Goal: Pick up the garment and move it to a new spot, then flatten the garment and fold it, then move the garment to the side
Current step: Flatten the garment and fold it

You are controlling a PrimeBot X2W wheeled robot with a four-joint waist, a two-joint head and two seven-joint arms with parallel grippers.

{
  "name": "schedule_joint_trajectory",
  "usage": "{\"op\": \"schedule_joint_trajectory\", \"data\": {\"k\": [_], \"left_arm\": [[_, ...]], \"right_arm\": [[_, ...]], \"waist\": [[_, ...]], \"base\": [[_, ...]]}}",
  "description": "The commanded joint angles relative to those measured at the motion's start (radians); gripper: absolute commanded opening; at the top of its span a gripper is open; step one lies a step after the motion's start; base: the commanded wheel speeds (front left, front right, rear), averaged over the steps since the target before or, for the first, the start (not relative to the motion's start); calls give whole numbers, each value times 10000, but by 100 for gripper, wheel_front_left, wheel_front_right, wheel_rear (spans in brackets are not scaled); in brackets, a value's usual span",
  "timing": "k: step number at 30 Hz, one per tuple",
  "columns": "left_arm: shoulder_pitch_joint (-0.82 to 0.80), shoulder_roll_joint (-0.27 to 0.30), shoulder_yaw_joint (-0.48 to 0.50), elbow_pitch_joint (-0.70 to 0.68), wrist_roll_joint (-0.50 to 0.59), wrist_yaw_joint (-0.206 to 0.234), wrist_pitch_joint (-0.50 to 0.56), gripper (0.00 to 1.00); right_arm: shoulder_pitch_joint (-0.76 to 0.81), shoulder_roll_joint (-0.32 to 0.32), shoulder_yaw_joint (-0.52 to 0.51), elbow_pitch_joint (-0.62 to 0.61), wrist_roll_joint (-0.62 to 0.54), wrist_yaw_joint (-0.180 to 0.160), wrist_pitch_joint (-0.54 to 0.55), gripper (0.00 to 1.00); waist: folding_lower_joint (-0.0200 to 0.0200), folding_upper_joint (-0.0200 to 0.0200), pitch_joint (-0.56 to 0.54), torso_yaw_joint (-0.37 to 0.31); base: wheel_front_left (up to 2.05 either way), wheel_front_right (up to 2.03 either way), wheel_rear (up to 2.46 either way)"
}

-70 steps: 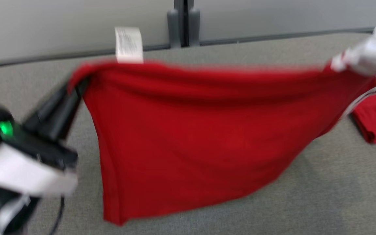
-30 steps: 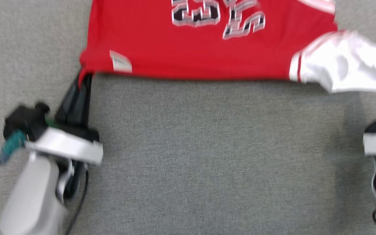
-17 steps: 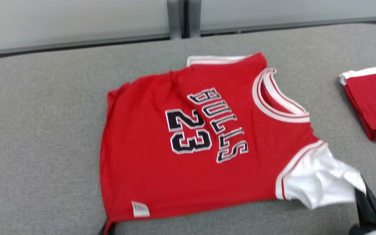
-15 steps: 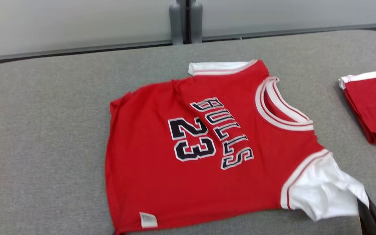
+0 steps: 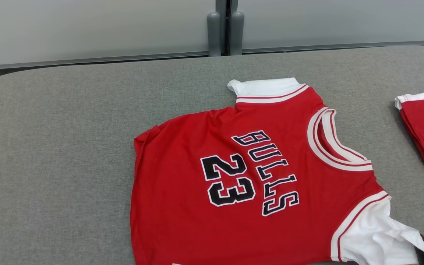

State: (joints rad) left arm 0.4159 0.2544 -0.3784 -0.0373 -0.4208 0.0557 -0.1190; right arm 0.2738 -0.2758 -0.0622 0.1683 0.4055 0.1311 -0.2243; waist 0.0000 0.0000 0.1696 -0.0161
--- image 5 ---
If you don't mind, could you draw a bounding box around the red jersey with Bulls print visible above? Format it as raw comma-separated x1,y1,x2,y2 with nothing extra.
130,77,424,265

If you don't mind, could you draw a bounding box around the grey wall base rail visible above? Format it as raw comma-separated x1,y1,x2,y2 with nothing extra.
0,51,209,71
242,40,424,54

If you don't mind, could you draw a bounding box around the grey cylindrical post cover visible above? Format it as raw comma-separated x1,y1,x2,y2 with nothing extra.
207,12,221,57
230,11,244,56

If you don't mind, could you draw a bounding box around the grey vertical frame post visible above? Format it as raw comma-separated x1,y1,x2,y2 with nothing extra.
216,0,239,56

